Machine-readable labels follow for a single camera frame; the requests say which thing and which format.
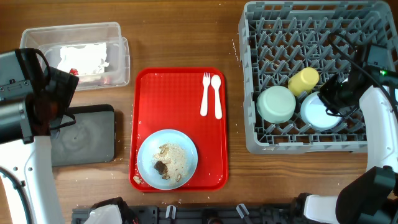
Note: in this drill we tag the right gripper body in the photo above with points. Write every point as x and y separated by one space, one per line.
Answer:
333 96

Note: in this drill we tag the light blue bowl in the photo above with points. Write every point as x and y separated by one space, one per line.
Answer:
313 112

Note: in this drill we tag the yellow plastic cup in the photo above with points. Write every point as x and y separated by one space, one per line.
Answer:
305 80

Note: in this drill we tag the mint green bowl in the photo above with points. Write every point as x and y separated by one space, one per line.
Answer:
276 104

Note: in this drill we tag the white plastic spoon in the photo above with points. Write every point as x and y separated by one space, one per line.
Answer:
216 84

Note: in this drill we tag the white plastic fork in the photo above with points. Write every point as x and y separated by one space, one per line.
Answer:
204 101

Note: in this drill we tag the light blue plate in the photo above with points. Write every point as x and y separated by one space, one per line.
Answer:
176 150

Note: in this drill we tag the white napkin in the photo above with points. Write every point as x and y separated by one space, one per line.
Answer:
91 59

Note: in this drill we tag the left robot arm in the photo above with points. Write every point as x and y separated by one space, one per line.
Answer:
35 98

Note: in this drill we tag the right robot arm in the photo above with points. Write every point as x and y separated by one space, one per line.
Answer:
372 88

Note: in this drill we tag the grey dishwasher rack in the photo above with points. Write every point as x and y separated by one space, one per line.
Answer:
277 39

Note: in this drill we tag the red serving tray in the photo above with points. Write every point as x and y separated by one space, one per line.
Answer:
170 98

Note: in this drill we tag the dark food scrap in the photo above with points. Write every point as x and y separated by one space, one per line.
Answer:
161 167

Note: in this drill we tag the small food crumb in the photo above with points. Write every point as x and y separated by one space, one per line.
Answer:
137 179

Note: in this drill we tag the clear plastic bin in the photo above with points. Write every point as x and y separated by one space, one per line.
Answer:
50 40

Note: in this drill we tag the black tray bin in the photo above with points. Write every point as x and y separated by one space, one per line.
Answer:
90 140

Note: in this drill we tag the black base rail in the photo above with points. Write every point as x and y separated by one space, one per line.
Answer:
228 215

